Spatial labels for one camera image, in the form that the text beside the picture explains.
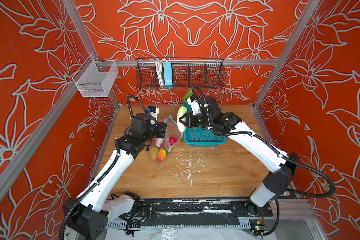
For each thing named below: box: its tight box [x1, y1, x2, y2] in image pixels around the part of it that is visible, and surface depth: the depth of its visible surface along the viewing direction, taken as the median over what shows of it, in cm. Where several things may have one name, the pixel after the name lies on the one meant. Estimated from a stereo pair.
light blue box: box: [163, 62, 173, 86], surface depth 92 cm
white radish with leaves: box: [176, 88, 194, 133], surface depth 72 cm
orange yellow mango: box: [157, 148, 166, 163], surface depth 88 cm
